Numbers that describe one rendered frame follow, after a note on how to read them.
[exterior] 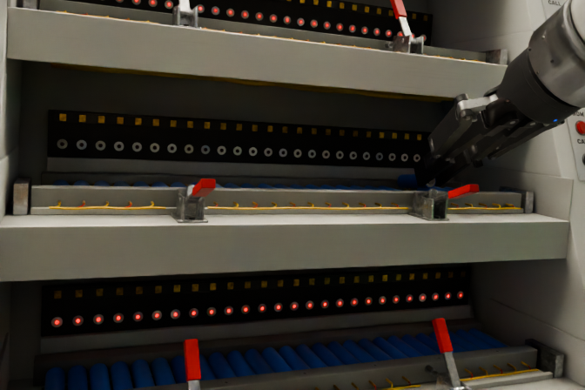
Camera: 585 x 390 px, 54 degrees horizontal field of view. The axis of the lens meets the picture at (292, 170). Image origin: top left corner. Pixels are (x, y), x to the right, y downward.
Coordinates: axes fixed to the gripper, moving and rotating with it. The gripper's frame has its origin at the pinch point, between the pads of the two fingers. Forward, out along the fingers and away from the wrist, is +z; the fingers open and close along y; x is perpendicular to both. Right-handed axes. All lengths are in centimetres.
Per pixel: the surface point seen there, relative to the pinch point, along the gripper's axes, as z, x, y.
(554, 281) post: 1.3, 14.7, -13.0
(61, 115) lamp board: 7.3, -8.2, 43.3
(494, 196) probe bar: -0.2, 4.2, -6.3
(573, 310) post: -0.2, 18.5, -13.1
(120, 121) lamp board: 7.6, -8.0, 37.0
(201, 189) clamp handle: -10.1, 8.0, 32.0
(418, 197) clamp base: -2.3, 5.3, 6.0
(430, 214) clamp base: -3.7, 7.8, 5.9
